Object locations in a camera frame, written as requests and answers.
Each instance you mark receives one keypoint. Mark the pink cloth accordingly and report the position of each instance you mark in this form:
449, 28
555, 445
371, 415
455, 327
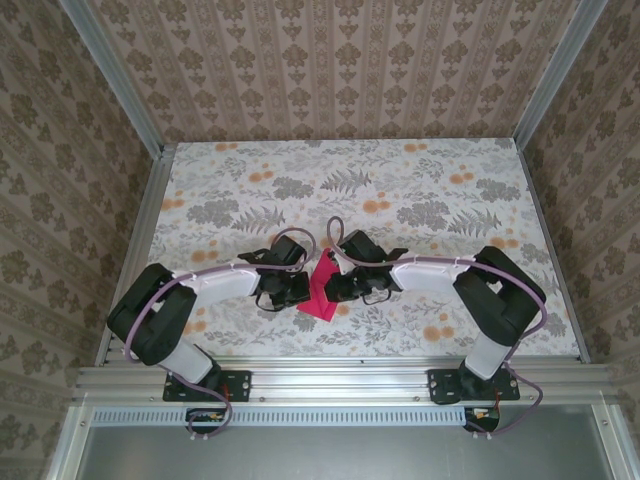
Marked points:
320, 306

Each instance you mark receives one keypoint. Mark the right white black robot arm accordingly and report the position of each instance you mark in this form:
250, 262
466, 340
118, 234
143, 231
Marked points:
500, 310

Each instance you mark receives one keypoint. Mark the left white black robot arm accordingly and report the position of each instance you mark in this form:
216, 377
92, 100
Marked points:
160, 315

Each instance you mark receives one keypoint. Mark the grey metal sheet panel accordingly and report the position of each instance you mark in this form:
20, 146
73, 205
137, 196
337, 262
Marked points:
350, 455

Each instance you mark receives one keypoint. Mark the black controller board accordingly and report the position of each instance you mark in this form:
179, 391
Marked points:
487, 424
202, 425

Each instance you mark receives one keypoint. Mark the long aluminium mounting rail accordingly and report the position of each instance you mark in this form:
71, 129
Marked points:
340, 382

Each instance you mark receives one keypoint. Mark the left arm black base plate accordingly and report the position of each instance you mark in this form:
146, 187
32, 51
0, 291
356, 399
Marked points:
240, 385

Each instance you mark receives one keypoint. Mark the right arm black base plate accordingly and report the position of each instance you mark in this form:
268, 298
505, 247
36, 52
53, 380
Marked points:
442, 387

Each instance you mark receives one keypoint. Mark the aluminium table side rail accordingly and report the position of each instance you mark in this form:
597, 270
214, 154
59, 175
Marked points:
141, 240
545, 225

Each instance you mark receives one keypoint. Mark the aluminium frame beam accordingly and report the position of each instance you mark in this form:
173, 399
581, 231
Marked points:
70, 445
612, 440

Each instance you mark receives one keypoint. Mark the aluminium frame post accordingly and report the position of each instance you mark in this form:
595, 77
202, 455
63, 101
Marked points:
552, 75
117, 80

